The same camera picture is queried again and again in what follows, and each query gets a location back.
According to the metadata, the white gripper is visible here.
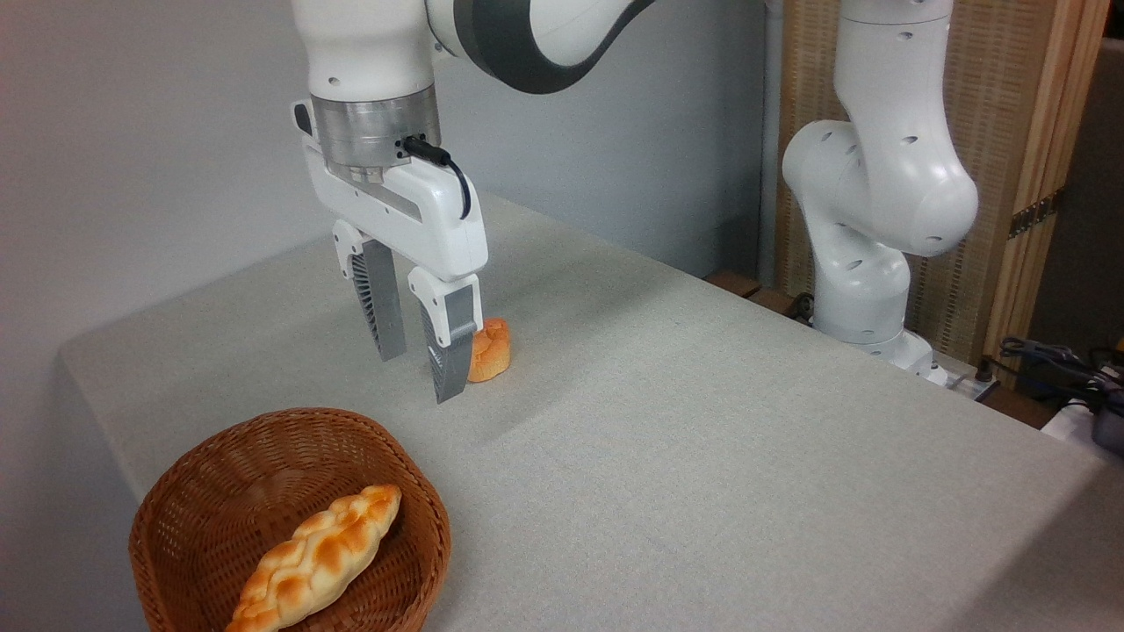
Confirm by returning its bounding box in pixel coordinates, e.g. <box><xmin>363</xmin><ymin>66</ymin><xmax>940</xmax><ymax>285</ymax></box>
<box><xmin>302</xmin><ymin>136</ymin><xmax>490</xmax><ymax>406</ymax></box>

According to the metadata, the small orange bread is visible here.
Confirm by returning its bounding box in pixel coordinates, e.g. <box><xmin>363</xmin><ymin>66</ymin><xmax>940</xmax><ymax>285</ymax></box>
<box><xmin>467</xmin><ymin>317</ymin><xmax>512</xmax><ymax>384</ymax></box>

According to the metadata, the long braided bread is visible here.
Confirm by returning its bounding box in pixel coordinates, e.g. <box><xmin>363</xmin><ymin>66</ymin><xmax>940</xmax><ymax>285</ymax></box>
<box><xmin>225</xmin><ymin>483</ymin><xmax>404</xmax><ymax>632</ymax></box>

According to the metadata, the brown wicker basket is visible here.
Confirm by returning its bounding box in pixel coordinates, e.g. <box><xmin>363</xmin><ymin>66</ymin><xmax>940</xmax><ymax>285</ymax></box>
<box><xmin>128</xmin><ymin>406</ymin><xmax>453</xmax><ymax>632</ymax></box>

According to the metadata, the brown wooden base board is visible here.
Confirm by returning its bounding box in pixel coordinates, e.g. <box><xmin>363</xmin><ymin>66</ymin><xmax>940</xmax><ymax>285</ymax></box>
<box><xmin>704</xmin><ymin>269</ymin><xmax>819</xmax><ymax>324</ymax></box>

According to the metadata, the wooden rattan folding screen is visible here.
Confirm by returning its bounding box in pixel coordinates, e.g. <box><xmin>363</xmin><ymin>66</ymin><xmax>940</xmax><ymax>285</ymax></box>
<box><xmin>775</xmin><ymin>0</ymin><xmax>1113</xmax><ymax>389</ymax></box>

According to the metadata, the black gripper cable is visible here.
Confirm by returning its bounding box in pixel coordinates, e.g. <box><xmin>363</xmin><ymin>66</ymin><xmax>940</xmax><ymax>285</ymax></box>
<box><xmin>395</xmin><ymin>133</ymin><xmax>473</xmax><ymax>221</ymax></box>

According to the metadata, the black cable bundle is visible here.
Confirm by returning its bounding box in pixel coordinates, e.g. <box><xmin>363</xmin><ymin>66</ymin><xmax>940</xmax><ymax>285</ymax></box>
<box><xmin>998</xmin><ymin>336</ymin><xmax>1124</xmax><ymax>415</ymax></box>

